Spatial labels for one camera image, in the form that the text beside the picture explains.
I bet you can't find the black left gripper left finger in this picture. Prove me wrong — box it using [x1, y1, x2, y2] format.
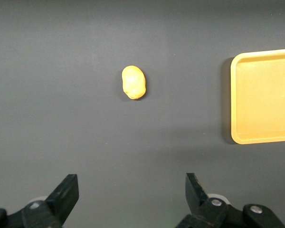
[21, 174, 80, 228]

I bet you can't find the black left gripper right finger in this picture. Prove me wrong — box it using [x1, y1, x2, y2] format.
[175, 172, 231, 228]

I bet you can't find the yellow potato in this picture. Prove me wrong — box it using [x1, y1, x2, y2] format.
[121, 65, 146, 101]

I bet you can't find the yellow plastic tray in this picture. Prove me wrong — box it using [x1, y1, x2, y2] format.
[230, 48, 285, 145]

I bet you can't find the dark grey table mat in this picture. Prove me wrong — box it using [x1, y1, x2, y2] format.
[0, 0, 285, 228]

